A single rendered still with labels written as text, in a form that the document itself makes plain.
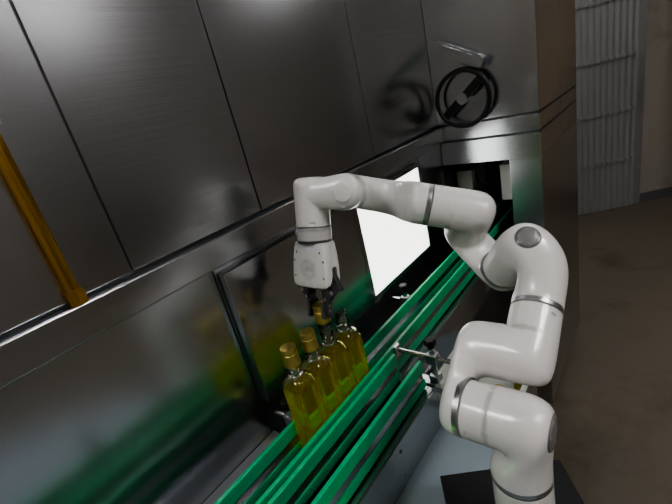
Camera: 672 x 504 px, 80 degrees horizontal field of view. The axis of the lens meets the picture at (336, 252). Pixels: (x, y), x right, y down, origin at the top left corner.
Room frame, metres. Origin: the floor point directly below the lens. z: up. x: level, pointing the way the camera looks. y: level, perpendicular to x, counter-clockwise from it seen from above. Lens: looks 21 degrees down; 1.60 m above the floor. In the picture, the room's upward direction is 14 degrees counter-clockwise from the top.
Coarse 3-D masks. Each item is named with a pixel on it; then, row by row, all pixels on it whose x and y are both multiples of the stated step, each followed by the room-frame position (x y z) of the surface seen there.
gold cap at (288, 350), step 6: (288, 342) 0.73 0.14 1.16; (282, 348) 0.71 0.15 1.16; (288, 348) 0.70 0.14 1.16; (294, 348) 0.70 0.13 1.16; (282, 354) 0.70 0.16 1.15; (288, 354) 0.69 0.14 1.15; (294, 354) 0.70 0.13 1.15; (288, 360) 0.69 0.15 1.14; (294, 360) 0.70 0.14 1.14; (300, 360) 0.71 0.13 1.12; (288, 366) 0.70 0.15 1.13; (294, 366) 0.69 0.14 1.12
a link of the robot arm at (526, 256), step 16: (528, 224) 0.65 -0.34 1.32; (496, 240) 0.69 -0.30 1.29; (512, 240) 0.64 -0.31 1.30; (528, 240) 0.63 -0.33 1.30; (544, 240) 0.62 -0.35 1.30; (496, 256) 0.67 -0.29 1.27; (512, 256) 0.63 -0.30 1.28; (528, 256) 0.62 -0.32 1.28; (544, 256) 0.61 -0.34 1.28; (560, 256) 0.60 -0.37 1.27; (496, 272) 0.68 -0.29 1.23; (512, 272) 0.65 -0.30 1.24; (528, 272) 0.61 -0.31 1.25; (544, 272) 0.59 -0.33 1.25; (560, 272) 0.59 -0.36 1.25; (528, 288) 0.59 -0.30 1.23; (544, 288) 0.58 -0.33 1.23; (560, 288) 0.58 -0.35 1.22; (560, 304) 0.57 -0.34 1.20
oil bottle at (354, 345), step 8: (352, 328) 0.83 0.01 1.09; (336, 336) 0.83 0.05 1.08; (344, 336) 0.81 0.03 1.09; (352, 336) 0.82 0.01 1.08; (360, 336) 0.83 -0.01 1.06; (352, 344) 0.81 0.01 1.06; (360, 344) 0.83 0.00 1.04; (352, 352) 0.81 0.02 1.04; (360, 352) 0.82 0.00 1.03; (352, 360) 0.80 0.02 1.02; (360, 360) 0.82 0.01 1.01; (352, 368) 0.80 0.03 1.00; (360, 368) 0.81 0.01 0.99; (368, 368) 0.84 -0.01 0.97; (360, 376) 0.81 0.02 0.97
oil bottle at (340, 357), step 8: (320, 344) 0.80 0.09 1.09; (336, 344) 0.78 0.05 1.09; (344, 344) 0.80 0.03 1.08; (320, 352) 0.78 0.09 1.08; (328, 352) 0.77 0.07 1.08; (336, 352) 0.77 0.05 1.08; (344, 352) 0.79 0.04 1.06; (336, 360) 0.76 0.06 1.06; (344, 360) 0.78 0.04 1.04; (336, 368) 0.76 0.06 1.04; (344, 368) 0.78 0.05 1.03; (344, 376) 0.77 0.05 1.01; (352, 376) 0.79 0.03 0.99; (344, 384) 0.77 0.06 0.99; (352, 384) 0.79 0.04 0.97; (344, 392) 0.76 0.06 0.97
